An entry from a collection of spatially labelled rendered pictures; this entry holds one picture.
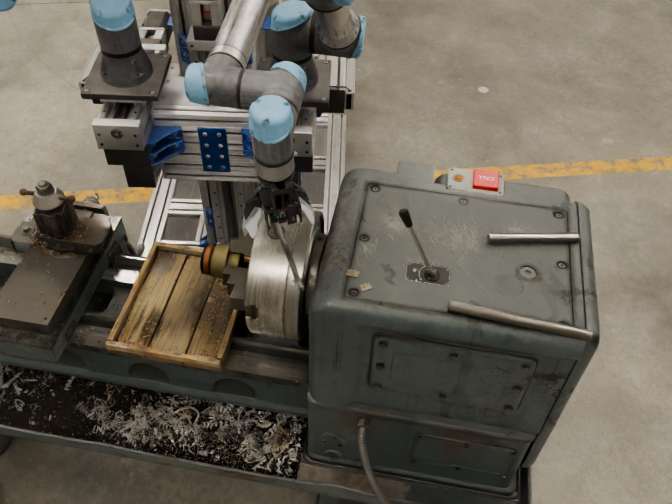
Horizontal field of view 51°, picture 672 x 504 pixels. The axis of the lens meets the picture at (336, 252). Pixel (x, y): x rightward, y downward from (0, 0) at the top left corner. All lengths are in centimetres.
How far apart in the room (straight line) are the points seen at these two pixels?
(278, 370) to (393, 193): 53
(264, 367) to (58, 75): 298
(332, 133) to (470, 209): 190
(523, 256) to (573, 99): 282
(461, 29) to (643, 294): 221
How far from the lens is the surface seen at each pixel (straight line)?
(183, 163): 234
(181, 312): 189
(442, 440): 181
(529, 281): 152
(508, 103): 417
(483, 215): 163
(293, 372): 178
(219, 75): 133
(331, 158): 332
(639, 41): 502
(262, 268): 155
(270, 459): 202
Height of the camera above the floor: 238
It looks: 48 degrees down
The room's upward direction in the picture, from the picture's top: 2 degrees clockwise
